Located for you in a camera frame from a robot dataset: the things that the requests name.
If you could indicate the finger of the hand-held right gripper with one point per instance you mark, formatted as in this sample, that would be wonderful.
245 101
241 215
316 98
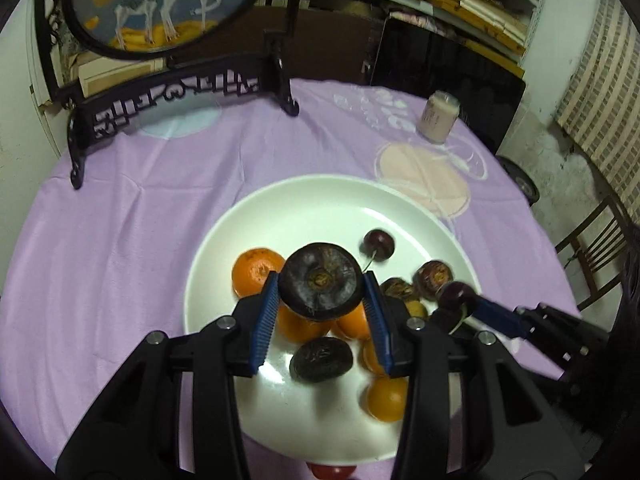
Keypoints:
495 316
442 321

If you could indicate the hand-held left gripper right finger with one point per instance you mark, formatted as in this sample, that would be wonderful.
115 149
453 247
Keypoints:
377 325

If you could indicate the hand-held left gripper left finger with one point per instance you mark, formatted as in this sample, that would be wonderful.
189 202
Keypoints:
262 325

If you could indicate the orange mandarin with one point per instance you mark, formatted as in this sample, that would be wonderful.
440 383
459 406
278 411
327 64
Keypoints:
352 324
252 272
300 329

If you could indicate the small dark passion fruit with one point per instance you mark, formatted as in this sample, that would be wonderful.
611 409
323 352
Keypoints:
397 290

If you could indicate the dark purple mangosteen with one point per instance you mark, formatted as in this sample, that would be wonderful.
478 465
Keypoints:
320 280

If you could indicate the dark cherry with stem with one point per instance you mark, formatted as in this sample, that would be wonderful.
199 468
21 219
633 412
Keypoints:
378 245

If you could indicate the white oval plate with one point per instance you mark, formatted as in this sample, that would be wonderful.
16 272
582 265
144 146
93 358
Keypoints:
310 215

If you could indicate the wooden chair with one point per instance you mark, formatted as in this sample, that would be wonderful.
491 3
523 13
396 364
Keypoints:
585 223

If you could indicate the round black stool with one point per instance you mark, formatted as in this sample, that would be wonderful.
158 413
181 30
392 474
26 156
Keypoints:
522 182

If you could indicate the purple printed blanket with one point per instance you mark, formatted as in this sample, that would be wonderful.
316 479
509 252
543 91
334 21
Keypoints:
125 260

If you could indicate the red cherry tomato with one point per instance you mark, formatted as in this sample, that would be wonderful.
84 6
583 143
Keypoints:
330 472

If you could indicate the beige jar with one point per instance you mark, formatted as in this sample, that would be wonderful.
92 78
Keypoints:
439 120

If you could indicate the black flat panel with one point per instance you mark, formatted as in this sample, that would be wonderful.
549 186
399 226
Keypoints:
450 60

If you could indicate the stack of flat wooden boxes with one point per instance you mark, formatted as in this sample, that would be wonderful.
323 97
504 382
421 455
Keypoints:
480 15

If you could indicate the round deer screen black stand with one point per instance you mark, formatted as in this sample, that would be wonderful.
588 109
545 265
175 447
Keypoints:
150 5

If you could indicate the brick pattern wall sheet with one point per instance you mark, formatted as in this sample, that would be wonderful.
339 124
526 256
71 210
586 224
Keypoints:
600 85

